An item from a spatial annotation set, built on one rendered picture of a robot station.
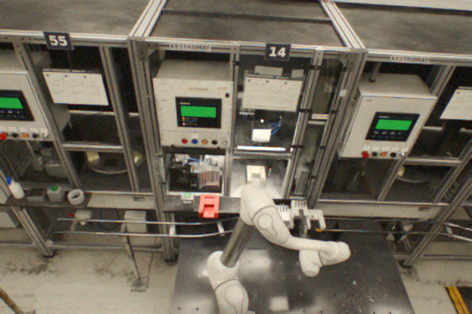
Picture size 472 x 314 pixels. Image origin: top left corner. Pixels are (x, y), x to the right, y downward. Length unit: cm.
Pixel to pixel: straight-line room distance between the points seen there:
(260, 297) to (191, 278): 46
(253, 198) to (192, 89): 66
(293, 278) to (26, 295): 215
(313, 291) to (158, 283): 135
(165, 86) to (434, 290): 284
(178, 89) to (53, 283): 211
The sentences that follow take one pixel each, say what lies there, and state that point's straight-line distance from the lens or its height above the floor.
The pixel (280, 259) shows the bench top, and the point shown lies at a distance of 236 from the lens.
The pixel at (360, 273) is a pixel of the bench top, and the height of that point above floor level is 68.
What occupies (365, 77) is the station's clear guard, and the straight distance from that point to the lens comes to 188.
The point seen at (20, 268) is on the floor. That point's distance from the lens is 348.
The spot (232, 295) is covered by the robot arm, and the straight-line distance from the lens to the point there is 191.
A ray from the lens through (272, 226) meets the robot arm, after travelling 149.
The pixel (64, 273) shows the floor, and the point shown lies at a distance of 330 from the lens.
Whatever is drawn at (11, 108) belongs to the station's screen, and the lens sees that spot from 218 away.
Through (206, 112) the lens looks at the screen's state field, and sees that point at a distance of 182.
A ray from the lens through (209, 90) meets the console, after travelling 176.
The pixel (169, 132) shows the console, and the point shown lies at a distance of 196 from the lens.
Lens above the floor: 269
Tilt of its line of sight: 42 degrees down
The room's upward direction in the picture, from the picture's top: 4 degrees clockwise
